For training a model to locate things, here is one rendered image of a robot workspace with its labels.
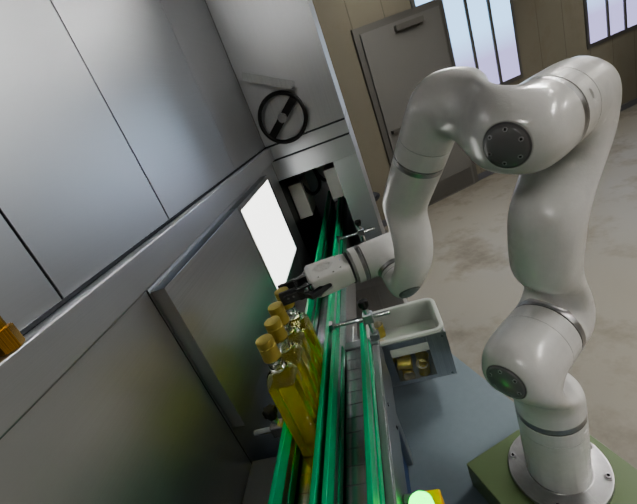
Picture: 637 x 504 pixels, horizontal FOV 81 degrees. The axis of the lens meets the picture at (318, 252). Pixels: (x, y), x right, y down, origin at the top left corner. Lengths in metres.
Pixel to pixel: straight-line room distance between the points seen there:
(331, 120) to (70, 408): 1.42
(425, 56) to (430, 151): 4.32
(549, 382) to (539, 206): 0.27
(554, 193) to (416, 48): 4.37
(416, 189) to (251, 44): 1.21
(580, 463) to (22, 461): 0.88
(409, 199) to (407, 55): 4.16
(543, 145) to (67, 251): 0.61
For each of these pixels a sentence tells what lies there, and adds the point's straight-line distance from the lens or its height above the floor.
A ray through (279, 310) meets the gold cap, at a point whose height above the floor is 1.32.
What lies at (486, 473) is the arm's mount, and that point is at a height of 0.82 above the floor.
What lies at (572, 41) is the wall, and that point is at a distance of 6.48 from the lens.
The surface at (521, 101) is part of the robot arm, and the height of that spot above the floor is 1.61.
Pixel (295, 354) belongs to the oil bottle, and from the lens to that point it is 0.78.
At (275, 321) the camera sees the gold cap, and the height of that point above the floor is 1.33.
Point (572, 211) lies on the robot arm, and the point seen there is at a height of 1.44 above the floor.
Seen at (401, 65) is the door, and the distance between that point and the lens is 4.76.
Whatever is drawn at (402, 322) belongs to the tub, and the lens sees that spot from 1.28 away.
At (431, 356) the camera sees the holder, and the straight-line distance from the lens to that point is 1.17.
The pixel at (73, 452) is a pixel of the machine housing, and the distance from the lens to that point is 0.58.
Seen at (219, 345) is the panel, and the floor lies 1.31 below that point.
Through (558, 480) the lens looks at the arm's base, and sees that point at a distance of 0.98.
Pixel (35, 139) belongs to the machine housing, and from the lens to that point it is 0.67.
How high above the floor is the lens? 1.69
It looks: 21 degrees down
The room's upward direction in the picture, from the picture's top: 22 degrees counter-clockwise
